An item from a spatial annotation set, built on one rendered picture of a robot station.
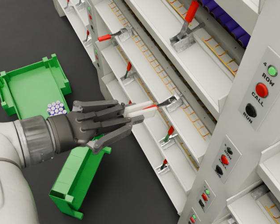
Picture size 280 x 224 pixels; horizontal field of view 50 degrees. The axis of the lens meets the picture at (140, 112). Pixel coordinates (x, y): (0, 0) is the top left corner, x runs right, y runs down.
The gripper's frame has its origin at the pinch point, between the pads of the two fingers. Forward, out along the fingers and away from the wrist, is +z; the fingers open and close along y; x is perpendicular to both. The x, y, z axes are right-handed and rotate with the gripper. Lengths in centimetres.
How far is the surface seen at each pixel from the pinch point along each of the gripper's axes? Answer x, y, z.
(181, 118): -0.6, 4.3, 9.0
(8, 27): -61, -119, -9
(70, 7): -36, -96, 18
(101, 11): -1.5, -40.5, 7.6
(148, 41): 3.5, -18.6, 11.3
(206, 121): 3.3, 9.2, 11.1
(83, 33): -38, -77, 18
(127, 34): 0.9, -25.6, 9.2
